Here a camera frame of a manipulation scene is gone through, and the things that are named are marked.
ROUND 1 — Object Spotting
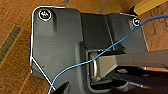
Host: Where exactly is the thin blue cable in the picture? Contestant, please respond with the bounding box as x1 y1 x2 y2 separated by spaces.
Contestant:
48 14 168 94

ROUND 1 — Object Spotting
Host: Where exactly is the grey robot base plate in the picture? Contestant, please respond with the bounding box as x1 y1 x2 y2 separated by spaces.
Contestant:
29 5 151 94

